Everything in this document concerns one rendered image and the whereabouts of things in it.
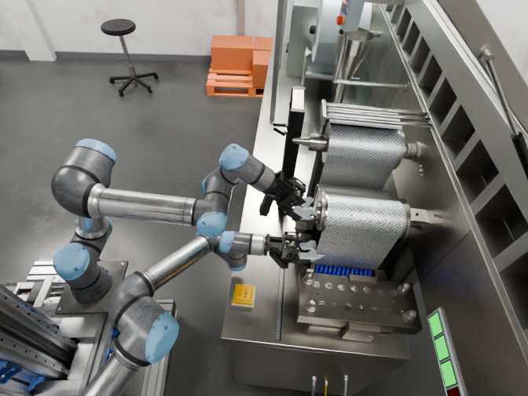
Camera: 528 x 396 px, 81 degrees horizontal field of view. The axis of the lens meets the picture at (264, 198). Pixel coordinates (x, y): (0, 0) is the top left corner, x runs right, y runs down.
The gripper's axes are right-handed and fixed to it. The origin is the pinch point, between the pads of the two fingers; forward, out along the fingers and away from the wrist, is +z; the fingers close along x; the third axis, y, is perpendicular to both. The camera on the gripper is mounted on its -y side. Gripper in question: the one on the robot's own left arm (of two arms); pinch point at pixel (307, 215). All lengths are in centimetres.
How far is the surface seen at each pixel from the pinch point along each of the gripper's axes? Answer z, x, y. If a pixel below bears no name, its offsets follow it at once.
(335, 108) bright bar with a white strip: -9.9, 28.7, 20.9
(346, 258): 21.1, -6.0, -0.9
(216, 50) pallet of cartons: -17, 295, -127
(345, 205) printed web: 2.9, -0.7, 12.8
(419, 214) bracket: 22.6, 0.3, 26.2
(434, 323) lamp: 30.9, -29.3, 19.4
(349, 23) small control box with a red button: -20, 52, 36
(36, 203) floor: -78, 80, -224
